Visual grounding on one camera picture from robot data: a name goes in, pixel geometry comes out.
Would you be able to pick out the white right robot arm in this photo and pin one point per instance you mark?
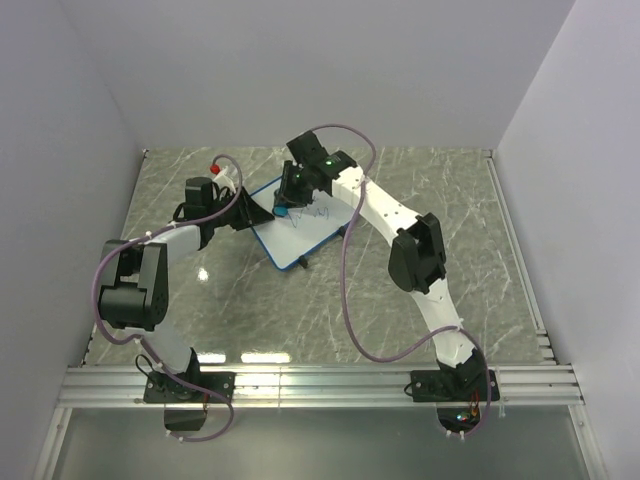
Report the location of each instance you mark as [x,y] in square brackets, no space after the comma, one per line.
[416,265]

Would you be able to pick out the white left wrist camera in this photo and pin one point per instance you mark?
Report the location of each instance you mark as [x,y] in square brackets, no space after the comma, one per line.
[226,176]

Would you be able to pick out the aluminium side rail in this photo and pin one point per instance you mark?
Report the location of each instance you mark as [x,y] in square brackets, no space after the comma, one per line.
[542,336]

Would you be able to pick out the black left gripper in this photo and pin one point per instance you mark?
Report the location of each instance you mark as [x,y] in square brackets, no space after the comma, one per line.
[249,212]

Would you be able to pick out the blue framed whiteboard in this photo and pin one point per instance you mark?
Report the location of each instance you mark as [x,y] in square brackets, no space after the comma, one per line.
[302,230]

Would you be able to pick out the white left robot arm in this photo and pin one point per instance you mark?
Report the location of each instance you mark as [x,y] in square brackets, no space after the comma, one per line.
[130,289]

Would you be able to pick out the blue whiteboard eraser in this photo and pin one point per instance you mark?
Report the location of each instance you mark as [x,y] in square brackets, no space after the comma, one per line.
[280,211]

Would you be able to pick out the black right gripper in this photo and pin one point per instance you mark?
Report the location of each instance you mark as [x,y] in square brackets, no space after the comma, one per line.
[285,197]

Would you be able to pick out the aluminium mounting rail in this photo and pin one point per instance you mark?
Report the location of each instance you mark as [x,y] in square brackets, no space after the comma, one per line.
[295,386]

